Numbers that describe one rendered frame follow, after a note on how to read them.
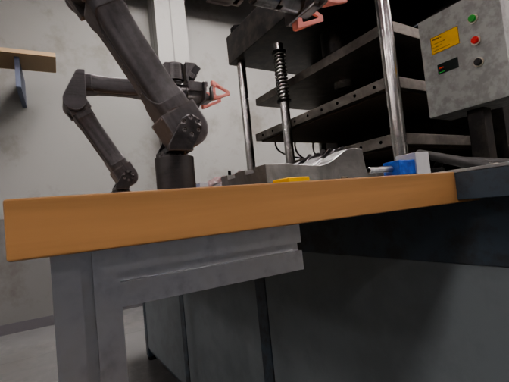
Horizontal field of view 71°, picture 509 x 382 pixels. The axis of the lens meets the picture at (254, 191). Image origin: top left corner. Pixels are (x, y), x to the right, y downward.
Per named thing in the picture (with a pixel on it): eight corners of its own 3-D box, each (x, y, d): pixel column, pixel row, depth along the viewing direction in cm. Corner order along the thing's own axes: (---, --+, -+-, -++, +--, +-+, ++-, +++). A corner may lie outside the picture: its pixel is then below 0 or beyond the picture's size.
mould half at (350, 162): (268, 198, 92) (263, 146, 92) (223, 205, 114) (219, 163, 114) (392, 188, 118) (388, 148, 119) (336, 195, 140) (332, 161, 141)
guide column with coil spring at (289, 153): (300, 261, 204) (276, 41, 210) (294, 261, 208) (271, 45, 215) (307, 260, 207) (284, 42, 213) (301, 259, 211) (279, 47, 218)
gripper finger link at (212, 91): (223, 89, 132) (199, 86, 128) (231, 81, 126) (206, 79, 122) (225, 106, 132) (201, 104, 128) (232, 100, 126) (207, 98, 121)
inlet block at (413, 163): (379, 183, 64) (376, 153, 64) (361, 186, 69) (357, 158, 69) (432, 179, 69) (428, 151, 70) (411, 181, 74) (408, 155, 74)
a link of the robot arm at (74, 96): (159, 86, 124) (60, 78, 110) (166, 77, 116) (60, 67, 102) (162, 121, 124) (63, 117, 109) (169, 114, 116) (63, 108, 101)
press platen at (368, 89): (391, 86, 152) (390, 74, 152) (256, 141, 245) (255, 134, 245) (480, 99, 191) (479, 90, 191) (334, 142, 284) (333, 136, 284)
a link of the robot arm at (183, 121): (184, 128, 64) (152, 127, 62) (201, 114, 57) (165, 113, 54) (187, 162, 64) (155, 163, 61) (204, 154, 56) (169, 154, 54)
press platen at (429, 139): (398, 143, 150) (397, 132, 151) (259, 177, 243) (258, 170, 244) (486, 145, 190) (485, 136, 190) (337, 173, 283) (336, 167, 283)
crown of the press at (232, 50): (391, 23, 139) (372, -125, 142) (233, 115, 249) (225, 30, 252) (495, 54, 183) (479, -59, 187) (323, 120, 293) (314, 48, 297)
